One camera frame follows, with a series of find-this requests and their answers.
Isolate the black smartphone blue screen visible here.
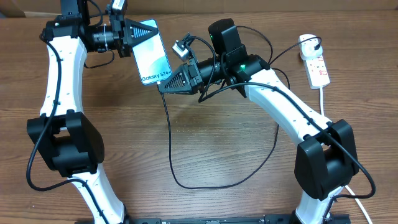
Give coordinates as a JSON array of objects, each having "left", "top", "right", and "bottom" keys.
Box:
[{"left": 132, "top": 31, "right": 172, "bottom": 85}]

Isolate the black USB charging cable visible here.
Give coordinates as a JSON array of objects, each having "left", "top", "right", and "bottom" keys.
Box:
[{"left": 157, "top": 25, "right": 323, "bottom": 190}]

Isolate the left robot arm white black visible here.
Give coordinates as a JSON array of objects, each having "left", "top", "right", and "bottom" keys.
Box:
[{"left": 27, "top": 1, "right": 159, "bottom": 223}]

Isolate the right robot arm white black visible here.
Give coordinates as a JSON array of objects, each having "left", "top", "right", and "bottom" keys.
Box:
[{"left": 158, "top": 19, "right": 359, "bottom": 223}]

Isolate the white charger plug adapter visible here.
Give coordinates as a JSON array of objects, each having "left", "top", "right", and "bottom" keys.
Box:
[{"left": 298, "top": 34, "right": 323, "bottom": 60}]

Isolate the white power strip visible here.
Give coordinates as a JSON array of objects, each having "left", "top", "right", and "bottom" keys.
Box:
[{"left": 304, "top": 56, "right": 330, "bottom": 89}]

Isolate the white power strip cord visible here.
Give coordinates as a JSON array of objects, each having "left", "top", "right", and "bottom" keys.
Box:
[{"left": 318, "top": 86, "right": 373, "bottom": 224}]

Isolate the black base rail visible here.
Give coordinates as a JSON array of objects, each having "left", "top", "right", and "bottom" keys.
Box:
[{"left": 74, "top": 213, "right": 352, "bottom": 224}]

